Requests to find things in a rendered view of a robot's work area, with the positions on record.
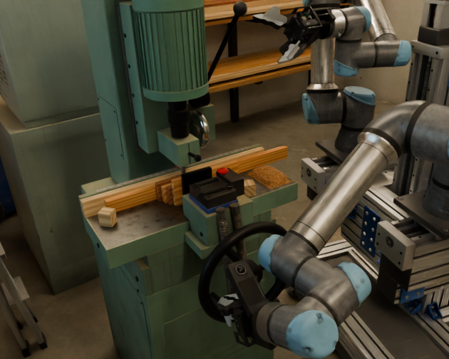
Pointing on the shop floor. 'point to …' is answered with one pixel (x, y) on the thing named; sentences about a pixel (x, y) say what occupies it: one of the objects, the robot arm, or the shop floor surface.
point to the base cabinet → (172, 318)
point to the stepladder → (17, 294)
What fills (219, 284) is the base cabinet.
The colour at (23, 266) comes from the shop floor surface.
